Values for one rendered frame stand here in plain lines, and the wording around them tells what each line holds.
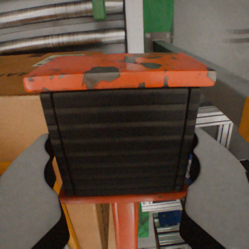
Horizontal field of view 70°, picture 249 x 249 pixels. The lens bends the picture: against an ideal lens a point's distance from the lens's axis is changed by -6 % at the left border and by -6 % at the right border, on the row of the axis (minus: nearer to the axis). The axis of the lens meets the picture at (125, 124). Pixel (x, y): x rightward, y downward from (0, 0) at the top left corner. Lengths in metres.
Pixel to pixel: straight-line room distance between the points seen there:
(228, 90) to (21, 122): 0.35
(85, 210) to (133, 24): 0.49
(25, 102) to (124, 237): 0.21
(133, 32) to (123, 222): 0.51
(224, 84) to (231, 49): 1.00
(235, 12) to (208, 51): 0.28
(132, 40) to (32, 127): 0.40
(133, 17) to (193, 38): 0.73
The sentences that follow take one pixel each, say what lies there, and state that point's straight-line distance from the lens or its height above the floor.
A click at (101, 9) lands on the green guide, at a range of 0.55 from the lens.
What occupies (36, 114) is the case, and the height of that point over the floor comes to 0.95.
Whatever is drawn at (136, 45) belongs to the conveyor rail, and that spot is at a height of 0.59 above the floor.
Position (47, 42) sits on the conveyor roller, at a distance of 0.68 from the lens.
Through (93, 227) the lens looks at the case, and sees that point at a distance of 0.46.
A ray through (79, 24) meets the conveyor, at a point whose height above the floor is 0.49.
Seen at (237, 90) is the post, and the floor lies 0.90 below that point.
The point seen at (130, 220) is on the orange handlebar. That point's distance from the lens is 0.17.
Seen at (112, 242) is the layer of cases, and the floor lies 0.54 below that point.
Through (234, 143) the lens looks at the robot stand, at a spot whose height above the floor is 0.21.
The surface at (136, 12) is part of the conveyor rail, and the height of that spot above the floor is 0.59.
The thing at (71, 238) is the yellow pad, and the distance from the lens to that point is 0.47.
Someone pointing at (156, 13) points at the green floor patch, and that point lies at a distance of 1.20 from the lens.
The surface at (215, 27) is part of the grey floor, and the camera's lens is 1.31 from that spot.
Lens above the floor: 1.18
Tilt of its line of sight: 61 degrees down
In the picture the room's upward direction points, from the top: 176 degrees clockwise
